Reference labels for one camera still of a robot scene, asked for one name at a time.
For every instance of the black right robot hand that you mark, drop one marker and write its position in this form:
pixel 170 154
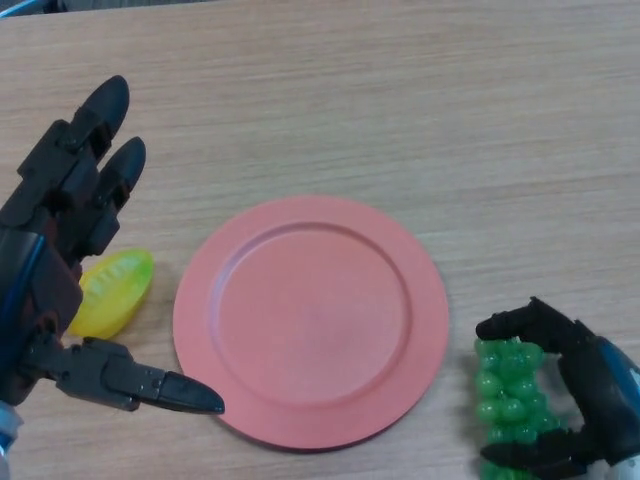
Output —
pixel 605 395

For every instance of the green plastic grape bunch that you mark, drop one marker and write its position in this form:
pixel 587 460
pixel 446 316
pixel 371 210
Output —
pixel 505 395

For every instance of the yellow plastic starfruit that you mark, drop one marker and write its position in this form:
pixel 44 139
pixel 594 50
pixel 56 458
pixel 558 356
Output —
pixel 115 295

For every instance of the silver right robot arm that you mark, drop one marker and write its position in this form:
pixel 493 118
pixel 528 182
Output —
pixel 627 465

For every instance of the pink round plate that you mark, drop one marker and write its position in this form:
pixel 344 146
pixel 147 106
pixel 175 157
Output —
pixel 310 325

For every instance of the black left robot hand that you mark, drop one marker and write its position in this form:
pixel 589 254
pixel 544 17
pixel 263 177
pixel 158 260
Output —
pixel 55 200

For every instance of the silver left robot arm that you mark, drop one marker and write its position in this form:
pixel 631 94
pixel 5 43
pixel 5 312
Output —
pixel 7 430

